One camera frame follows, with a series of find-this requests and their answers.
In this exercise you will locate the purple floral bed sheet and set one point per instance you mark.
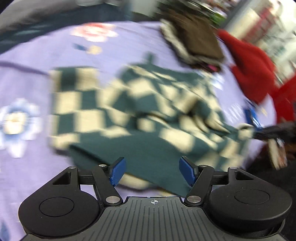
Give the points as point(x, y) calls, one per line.
point(28, 160)

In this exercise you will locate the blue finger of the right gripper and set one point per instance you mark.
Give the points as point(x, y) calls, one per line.
point(251, 117)

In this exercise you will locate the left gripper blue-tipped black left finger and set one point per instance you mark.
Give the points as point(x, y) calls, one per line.
point(104, 178)

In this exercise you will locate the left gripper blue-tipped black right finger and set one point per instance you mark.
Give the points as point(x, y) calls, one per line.
point(201, 180)

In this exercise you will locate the green cream checkered sweater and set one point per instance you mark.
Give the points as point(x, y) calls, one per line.
point(149, 115)

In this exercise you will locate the brown folded clothes stack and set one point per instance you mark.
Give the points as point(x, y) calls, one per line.
point(193, 40)

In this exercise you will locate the teal blue blanket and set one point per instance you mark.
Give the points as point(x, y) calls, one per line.
point(86, 14)

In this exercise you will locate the red garment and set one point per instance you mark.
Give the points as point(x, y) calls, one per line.
point(255, 74)

